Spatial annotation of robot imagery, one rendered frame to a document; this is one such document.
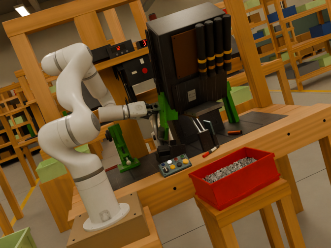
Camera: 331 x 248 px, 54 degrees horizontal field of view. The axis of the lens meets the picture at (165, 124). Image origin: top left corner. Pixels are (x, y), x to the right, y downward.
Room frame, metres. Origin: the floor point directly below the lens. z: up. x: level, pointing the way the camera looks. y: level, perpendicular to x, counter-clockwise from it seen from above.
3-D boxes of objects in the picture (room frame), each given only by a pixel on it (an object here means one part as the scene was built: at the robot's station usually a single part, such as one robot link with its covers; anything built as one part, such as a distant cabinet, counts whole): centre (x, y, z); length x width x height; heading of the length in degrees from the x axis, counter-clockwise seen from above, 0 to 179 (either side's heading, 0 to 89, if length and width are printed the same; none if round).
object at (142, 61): (2.06, 0.05, 1.42); 0.17 x 0.12 x 0.15; 102
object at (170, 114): (1.80, -0.04, 1.17); 0.13 x 0.12 x 0.20; 102
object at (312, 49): (10.71, -5.18, 0.37); 1.20 x 0.81 x 0.74; 102
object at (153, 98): (2.24, -0.03, 1.23); 1.30 x 0.05 x 0.09; 102
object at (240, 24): (2.17, -0.04, 1.36); 1.49 x 0.09 x 0.97; 102
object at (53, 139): (1.21, 0.37, 1.24); 0.19 x 0.12 x 0.24; 82
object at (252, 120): (1.88, -0.10, 0.89); 1.10 x 0.42 x 0.02; 102
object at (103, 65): (2.13, -0.05, 1.52); 0.90 x 0.25 x 0.04; 102
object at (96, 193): (1.20, 0.34, 1.02); 0.19 x 0.19 x 0.18
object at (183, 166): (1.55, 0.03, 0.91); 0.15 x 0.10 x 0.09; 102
